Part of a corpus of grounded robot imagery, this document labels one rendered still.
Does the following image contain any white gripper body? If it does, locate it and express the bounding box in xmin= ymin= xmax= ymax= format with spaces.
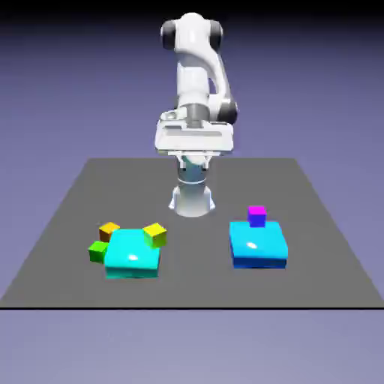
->
xmin=154 ymin=118 xmax=235 ymax=158

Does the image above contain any small purple cube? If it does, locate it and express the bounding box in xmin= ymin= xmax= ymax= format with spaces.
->
xmin=247 ymin=205 xmax=267 ymax=228

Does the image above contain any small yellow cube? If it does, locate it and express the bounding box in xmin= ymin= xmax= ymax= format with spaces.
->
xmin=142 ymin=222 xmax=168 ymax=249

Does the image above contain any small orange cube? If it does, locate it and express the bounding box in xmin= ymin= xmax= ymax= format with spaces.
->
xmin=98 ymin=221 xmax=122 ymax=243

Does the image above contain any small green cube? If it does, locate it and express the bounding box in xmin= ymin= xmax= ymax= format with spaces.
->
xmin=87 ymin=240 xmax=110 ymax=264

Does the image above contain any large blue box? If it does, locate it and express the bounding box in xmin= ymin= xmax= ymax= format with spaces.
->
xmin=229 ymin=220 xmax=290 ymax=269

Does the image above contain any large cyan box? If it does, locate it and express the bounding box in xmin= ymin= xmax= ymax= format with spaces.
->
xmin=103 ymin=228 xmax=161 ymax=280

